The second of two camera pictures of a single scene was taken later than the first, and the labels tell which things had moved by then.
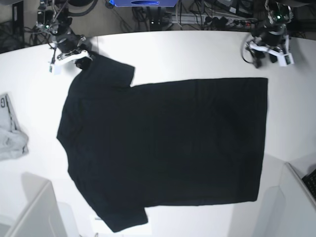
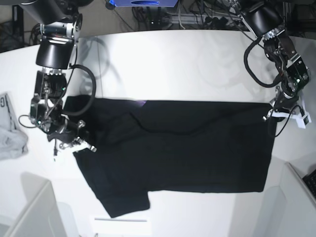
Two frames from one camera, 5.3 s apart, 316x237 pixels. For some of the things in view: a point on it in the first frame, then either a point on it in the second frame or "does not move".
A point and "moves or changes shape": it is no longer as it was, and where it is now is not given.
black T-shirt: [128, 146] moves or changes shape
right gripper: [266, 36] to [285, 102]
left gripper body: [68, 41] to [67, 132]
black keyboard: [310, 180] does not move
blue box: [145, 3] does not move
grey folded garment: [13, 140] does not move
